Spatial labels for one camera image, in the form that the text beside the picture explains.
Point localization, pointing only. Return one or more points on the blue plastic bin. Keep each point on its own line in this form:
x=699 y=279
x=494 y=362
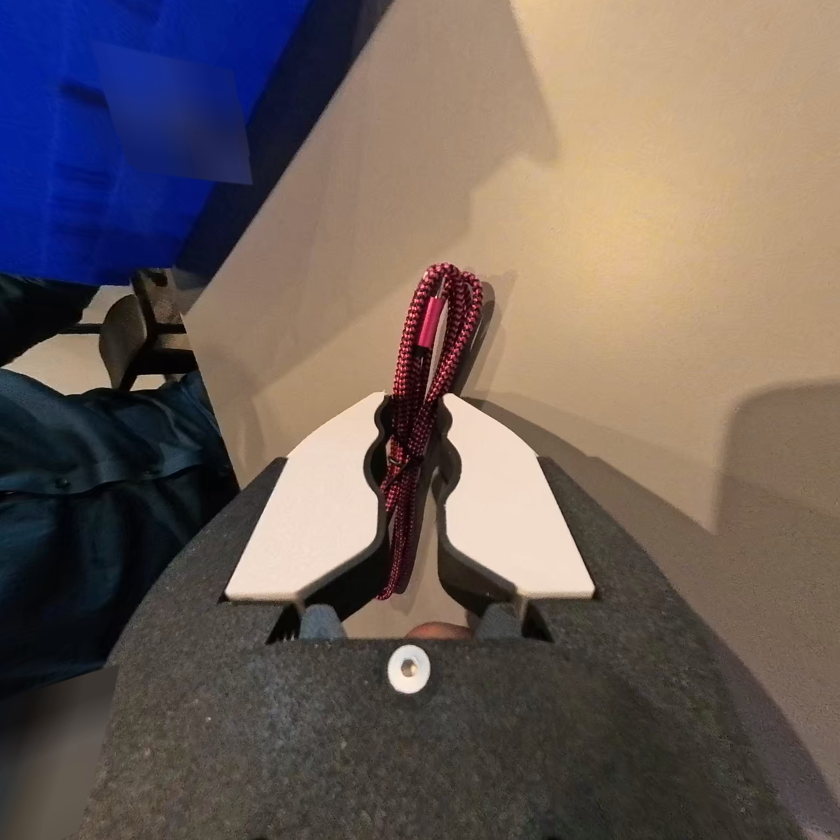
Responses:
x=52 y=197

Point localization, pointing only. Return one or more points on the person's blue shirt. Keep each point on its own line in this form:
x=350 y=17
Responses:
x=98 y=492

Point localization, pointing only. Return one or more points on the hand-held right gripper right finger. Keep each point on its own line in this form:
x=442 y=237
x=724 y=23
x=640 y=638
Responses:
x=518 y=518

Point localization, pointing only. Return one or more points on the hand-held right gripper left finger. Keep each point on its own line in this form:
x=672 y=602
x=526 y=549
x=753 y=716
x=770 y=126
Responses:
x=308 y=518

